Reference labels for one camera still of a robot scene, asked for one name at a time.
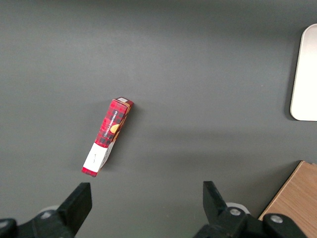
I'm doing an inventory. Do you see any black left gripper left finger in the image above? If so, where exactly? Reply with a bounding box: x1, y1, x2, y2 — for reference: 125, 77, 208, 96
58, 182, 93, 236

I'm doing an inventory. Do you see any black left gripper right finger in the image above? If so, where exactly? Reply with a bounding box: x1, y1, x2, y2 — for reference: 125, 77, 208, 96
203, 180, 227, 226

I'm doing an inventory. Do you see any wooden drawer cabinet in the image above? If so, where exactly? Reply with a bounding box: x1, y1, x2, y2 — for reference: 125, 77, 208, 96
258, 160, 317, 238

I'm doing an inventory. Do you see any red plaid shortbread cookie box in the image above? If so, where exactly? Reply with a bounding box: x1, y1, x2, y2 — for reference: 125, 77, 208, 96
81, 97, 135, 179

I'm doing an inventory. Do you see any beige plastic tray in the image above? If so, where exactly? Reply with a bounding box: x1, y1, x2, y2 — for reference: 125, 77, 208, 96
290, 23, 317, 121

